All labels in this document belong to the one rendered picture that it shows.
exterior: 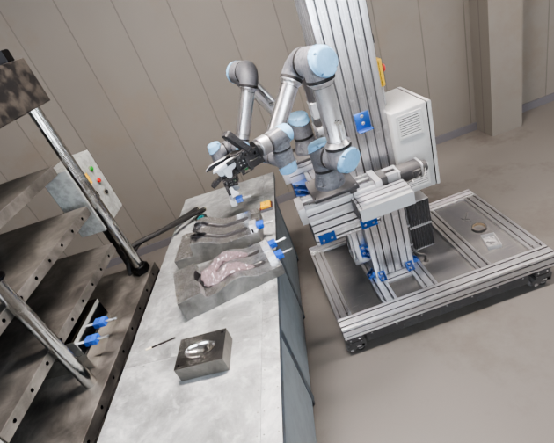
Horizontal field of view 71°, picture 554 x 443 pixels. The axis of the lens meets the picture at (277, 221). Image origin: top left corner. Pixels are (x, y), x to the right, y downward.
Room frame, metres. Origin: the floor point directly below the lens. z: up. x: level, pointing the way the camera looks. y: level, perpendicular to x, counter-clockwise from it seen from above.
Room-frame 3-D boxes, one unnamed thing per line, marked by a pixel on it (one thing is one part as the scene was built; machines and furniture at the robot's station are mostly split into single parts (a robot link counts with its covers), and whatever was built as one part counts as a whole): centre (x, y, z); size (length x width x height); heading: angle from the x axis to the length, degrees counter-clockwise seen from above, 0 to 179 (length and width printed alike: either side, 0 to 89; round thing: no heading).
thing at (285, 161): (1.46, -0.12, 1.34); 0.11 x 0.08 x 0.11; 24
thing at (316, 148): (1.67, -0.32, 1.20); 0.13 x 0.12 x 0.14; 24
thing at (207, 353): (1.12, 0.46, 0.83); 0.20 x 0.15 x 0.07; 80
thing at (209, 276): (1.55, 0.31, 0.90); 0.26 x 0.18 x 0.08; 97
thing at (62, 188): (2.25, 0.99, 0.73); 0.30 x 0.22 x 1.47; 170
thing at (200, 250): (1.91, 0.34, 0.87); 0.50 x 0.26 x 0.14; 80
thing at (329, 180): (1.67, -0.31, 1.09); 0.15 x 0.15 x 0.10
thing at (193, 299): (1.55, 0.32, 0.85); 0.50 x 0.26 x 0.11; 97
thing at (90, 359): (1.52, 1.22, 0.87); 0.50 x 0.27 x 0.17; 80
